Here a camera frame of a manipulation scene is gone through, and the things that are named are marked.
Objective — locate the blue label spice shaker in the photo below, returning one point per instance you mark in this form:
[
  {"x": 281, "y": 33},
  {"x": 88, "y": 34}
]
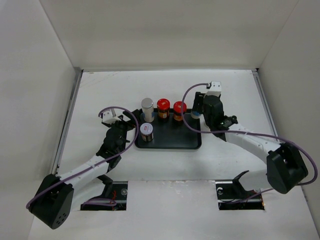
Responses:
[{"x": 195, "y": 115}]

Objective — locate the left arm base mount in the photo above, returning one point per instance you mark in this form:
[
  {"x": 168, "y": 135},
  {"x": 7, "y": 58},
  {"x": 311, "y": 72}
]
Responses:
[{"x": 112, "y": 198}]

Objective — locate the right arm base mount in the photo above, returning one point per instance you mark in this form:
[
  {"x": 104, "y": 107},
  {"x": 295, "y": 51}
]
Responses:
[{"x": 231, "y": 196}]

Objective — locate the black cap white bottle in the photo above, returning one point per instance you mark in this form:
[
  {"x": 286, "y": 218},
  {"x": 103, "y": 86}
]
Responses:
[{"x": 233, "y": 119}]

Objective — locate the black rectangular tray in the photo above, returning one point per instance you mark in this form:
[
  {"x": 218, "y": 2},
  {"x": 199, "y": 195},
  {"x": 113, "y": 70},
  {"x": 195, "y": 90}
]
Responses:
[{"x": 169, "y": 135}]

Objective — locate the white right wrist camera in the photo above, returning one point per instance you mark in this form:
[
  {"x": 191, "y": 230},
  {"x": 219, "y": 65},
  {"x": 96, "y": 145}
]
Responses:
[{"x": 214, "y": 88}]

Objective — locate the red lid chili jar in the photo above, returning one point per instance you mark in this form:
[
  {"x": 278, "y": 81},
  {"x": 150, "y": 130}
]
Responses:
[{"x": 163, "y": 109}]

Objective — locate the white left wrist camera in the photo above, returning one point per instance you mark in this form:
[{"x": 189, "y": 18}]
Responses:
[{"x": 109, "y": 116}]

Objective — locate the red lid sauce jar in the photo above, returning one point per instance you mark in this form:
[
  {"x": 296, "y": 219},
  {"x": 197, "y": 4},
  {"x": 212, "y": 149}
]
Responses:
[{"x": 179, "y": 108}]

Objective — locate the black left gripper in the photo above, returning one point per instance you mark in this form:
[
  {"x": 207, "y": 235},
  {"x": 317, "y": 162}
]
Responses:
[{"x": 130, "y": 123}]

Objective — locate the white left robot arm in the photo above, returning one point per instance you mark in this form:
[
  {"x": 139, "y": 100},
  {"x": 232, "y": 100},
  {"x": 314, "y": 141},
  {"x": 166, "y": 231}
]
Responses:
[{"x": 52, "y": 202}]

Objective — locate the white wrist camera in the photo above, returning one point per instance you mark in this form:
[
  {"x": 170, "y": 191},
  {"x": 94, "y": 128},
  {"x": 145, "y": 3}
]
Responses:
[
  {"x": 109, "y": 116},
  {"x": 214, "y": 88}
]

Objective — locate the silver lid blue shaker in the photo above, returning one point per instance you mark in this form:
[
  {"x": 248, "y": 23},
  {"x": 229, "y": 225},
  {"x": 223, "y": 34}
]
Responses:
[{"x": 147, "y": 106}]

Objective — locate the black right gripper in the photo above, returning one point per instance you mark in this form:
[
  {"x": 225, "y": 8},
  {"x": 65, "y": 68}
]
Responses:
[{"x": 199, "y": 98}]

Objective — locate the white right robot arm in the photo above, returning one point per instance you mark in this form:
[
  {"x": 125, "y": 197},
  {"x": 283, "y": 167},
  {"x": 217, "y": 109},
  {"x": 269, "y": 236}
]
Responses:
[{"x": 285, "y": 167}]

